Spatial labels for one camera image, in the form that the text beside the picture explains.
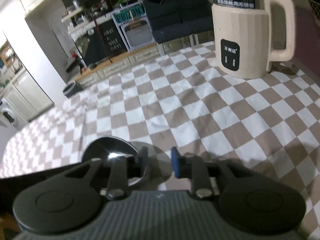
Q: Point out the poizon cardboard box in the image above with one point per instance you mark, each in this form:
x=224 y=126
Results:
x=134 y=26

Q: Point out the white kitchen cabinets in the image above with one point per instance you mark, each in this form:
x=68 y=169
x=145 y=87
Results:
x=26 y=96

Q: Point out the dark round trash bin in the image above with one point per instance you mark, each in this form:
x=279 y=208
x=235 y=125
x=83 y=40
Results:
x=71 y=89

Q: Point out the black have a nice day sign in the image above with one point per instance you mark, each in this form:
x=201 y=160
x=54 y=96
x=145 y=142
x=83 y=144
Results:
x=112 y=39

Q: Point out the low white drawer cabinet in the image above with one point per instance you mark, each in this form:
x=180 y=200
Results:
x=117 y=64

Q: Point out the brown white checkered tablecloth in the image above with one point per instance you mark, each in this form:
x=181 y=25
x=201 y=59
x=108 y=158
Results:
x=270 y=124

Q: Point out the round stainless steel bowl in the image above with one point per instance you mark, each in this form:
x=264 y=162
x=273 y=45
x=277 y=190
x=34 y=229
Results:
x=111 y=148

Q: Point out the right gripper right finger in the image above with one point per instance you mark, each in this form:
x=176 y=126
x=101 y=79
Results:
x=207 y=179

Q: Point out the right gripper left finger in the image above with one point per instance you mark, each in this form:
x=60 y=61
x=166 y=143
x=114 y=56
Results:
x=109 y=180

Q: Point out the dark blue folding table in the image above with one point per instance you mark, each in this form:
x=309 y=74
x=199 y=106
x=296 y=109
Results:
x=175 y=19

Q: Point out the beige electric kettle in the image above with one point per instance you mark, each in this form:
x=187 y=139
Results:
x=243 y=36

